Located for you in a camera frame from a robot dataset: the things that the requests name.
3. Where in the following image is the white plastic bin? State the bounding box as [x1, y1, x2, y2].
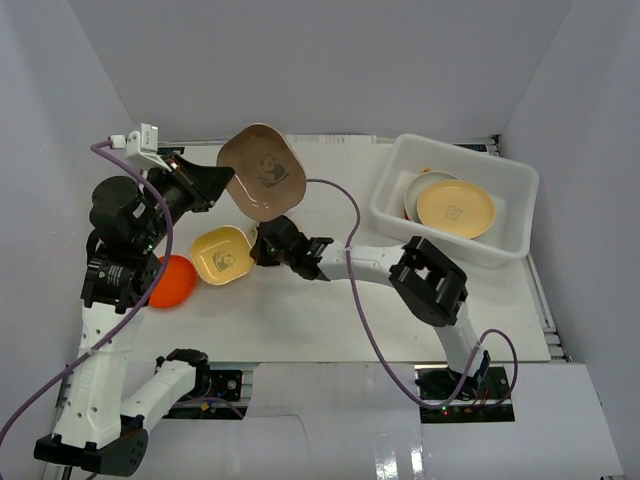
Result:
[370, 134, 539, 268]

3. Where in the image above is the cream round plate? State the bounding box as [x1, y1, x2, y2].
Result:
[404, 171, 457, 223]

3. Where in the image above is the brown square plate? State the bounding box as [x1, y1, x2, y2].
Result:
[216, 123, 307, 222]

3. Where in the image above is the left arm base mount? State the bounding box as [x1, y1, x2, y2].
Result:
[164, 369, 253, 420]

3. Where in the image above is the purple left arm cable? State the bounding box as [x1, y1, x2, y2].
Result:
[0, 140, 246, 441]

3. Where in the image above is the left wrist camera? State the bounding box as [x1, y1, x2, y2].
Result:
[107, 123, 176, 173]

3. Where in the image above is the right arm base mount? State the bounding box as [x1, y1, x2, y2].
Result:
[415, 367, 516, 425]

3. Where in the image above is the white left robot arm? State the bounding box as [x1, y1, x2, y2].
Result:
[34, 154, 235, 477]

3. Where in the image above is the yellow square panda plate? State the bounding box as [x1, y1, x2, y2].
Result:
[190, 226, 254, 286]

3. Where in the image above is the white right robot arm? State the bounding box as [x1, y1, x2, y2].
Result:
[250, 216, 490, 399]

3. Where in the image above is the orange round plate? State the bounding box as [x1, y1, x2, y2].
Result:
[149, 255, 198, 309]

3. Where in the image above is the black label sticker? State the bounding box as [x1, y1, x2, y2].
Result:
[157, 146, 185, 156]
[457, 143, 488, 153]

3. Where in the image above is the yellow round plate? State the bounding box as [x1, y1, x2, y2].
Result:
[416, 180, 496, 239]

